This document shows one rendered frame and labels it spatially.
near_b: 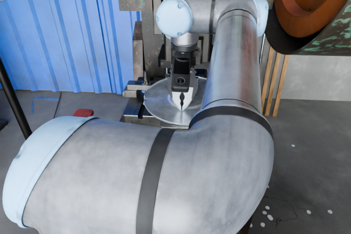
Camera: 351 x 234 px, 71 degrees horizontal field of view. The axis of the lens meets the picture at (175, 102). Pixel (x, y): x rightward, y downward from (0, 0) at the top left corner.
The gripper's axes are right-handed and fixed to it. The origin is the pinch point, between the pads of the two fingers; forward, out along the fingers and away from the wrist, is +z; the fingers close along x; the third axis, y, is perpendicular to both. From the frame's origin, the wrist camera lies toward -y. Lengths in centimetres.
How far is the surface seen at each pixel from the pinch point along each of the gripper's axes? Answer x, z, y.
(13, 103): 85, 25, 35
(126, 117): 19.9, 10.3, 7.7
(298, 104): -103, 77, 129
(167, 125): 3.9, 1.8, -6.8
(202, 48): -5.6, -15.2, 11.1
